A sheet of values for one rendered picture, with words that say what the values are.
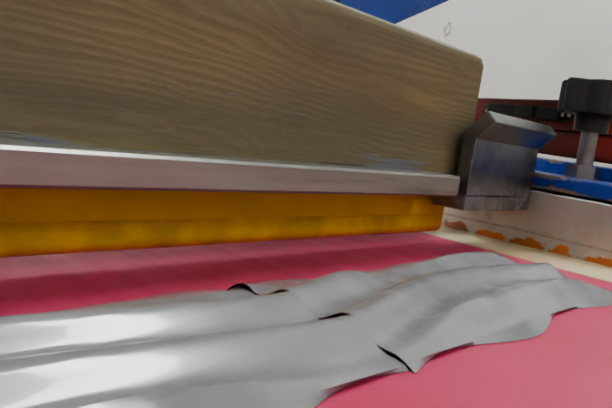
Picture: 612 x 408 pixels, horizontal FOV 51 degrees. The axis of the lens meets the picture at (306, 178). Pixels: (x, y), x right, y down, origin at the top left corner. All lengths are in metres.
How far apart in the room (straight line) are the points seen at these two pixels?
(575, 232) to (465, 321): 0.22
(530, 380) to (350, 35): 0.15
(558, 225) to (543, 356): 0.22
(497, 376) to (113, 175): 0.11
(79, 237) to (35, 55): 0.06
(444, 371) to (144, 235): 0.11
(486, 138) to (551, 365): 0.18
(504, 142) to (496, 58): 2.03
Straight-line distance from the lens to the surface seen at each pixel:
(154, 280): 0.21
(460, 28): 2.49
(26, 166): 0.17
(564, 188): 0.41
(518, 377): 0.18
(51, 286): 0.20
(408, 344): 0.17
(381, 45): 0.29
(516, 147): 0.39
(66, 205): 0.21
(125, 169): 0.19
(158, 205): 0.22
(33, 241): 0.20
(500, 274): 0.28
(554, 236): 0.42
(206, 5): 0.21
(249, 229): 0.25
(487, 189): 0.36
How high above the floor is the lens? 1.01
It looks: 5 degrees down
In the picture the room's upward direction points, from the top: 8 degrees clockwise
